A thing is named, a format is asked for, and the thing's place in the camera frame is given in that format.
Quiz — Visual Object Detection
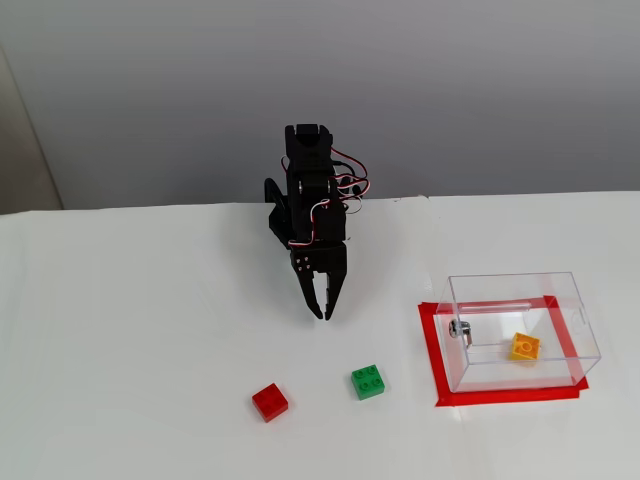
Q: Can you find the silver box lock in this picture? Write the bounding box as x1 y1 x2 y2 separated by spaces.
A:
448 319 474 351

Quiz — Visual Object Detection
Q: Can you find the transparent plastic box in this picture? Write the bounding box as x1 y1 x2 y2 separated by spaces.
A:
433 271 603 395

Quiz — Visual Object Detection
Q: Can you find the red lego brick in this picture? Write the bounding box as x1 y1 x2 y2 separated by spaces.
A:
251 382 291 424

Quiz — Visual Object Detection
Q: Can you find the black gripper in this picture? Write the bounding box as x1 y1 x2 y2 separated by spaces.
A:
288 198 350 321

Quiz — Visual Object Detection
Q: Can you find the red white black servo wire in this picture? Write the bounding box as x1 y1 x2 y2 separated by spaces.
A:
287 198 331 249
331 148 369 216

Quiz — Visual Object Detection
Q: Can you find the green lego brick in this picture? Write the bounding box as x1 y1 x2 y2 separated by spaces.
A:
350 364 387 402

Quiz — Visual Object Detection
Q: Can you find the yellow lego brick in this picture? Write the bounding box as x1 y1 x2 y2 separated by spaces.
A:
508 331 542 363

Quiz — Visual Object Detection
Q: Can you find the red tape frame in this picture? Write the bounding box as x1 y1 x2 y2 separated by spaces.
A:
417 294 590 409

